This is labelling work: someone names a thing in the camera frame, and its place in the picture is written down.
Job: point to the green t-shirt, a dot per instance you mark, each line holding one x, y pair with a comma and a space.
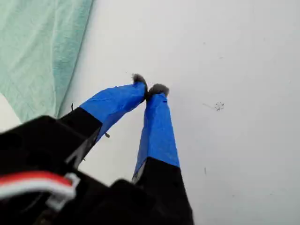
35, 47

